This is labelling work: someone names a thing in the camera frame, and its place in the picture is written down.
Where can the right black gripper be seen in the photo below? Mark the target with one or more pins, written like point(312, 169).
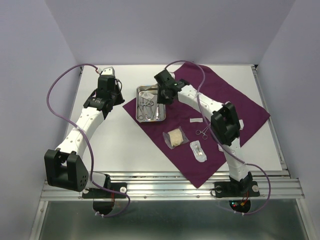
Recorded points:
point(160, 100)

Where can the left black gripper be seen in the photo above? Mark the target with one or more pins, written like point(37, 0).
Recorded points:
point(120, 99)

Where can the white blue label packet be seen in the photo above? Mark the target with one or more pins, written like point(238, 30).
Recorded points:
point(147, 95)

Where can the long steel forceps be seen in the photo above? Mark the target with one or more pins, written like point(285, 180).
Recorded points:
point(149, 107)

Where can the stainless steel instrument tray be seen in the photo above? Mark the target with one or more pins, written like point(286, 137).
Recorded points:
point(152, 89)

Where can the straight steel scissors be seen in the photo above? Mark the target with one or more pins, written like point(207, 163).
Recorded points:
point(143, 115)

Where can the small white gauze roll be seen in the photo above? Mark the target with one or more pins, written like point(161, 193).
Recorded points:
point(196, 120)

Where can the bagged beige gloves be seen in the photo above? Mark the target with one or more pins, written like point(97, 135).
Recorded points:
point(175, 138)

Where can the steel hemostat clamp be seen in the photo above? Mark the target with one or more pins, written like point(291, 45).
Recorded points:
point(202, 132)

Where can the clear suture packet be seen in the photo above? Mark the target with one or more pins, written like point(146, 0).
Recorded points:
point(198, 152)

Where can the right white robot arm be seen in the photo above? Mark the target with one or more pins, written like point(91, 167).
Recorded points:
point(223, 124)

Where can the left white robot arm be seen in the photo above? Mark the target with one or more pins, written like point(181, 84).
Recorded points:
point(64, 166)

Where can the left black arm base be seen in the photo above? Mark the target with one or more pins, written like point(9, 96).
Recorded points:
point(97, 193)

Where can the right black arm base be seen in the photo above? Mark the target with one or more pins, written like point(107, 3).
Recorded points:
point(236, 189)

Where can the purple surgical drape cloth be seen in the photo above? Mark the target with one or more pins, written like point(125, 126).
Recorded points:
point(146, 149)

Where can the white gauze pad right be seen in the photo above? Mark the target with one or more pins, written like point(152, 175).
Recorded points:
point(241, 124)

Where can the white gauze pad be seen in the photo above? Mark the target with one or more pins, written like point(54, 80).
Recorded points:
point(220, 148)
point(241, 124)

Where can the white gauze pad lower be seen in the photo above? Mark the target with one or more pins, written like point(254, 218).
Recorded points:
point(220, 148)

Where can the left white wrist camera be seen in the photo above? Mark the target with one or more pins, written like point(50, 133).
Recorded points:
point(108, 71)

